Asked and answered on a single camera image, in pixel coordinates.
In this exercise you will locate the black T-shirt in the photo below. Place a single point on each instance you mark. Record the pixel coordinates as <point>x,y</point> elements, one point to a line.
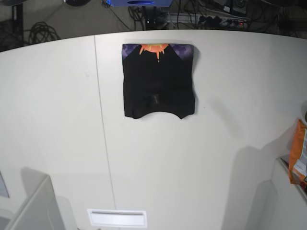
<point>158,78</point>

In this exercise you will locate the white power strip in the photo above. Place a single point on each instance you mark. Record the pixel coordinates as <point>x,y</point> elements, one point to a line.
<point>198,19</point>

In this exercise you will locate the white table slot plate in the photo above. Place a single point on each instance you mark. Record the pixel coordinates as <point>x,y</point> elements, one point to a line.
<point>118,218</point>

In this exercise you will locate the blue box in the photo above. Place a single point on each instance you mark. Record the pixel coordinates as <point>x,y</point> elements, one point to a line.
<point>146,3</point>

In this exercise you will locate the white cabinet left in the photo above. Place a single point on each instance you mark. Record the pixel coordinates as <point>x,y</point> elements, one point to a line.
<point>42,209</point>

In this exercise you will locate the orange snack bag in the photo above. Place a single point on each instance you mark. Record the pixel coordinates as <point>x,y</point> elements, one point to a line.
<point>298,155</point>

